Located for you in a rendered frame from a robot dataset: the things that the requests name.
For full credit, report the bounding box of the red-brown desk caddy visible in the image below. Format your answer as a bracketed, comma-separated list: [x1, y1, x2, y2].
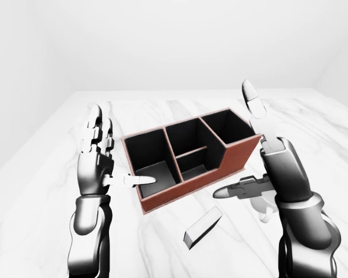
[121, 107, 263, 216]

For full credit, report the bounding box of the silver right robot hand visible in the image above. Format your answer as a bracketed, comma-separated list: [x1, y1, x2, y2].
[213, 80, 313, 204]

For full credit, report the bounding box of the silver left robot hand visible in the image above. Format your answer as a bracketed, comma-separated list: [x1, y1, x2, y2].
[77, 104, 157, 197]

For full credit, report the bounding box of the white mug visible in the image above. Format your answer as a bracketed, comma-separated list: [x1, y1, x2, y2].
[249, 193, 278, 224]

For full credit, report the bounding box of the white book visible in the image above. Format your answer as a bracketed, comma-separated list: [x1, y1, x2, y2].
[183, 206, 223, 250]

